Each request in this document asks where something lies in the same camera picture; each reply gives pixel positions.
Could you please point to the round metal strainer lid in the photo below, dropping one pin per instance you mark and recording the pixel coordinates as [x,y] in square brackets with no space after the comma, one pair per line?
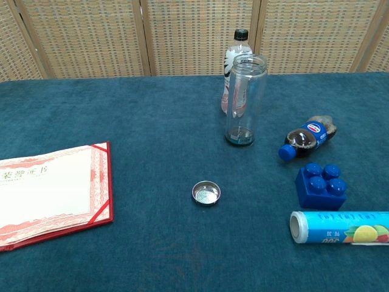
[206,196]

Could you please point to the clear glass jar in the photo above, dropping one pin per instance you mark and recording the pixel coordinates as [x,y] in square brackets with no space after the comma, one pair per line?
[246,100]

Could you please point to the red certificate folder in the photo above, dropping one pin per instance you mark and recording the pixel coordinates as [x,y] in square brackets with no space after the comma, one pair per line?
[111,194]

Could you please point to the clear water bottle black cap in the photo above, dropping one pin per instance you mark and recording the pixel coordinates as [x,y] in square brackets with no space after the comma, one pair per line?
[241,48]

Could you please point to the small cola bottle blue cap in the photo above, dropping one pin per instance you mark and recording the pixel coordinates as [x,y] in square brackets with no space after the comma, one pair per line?
[314,129]

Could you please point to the blue toy building block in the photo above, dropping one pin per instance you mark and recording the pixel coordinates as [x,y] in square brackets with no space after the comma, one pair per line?
[316,197]

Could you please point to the wooden rattan folding screen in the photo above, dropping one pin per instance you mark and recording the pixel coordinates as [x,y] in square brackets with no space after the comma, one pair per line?
[91,36]

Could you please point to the white certificate paper red border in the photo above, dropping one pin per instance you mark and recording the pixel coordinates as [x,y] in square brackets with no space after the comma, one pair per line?
[45,194]

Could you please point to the blue tablet tube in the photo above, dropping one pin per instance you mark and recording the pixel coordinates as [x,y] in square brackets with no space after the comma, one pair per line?
[331,231]

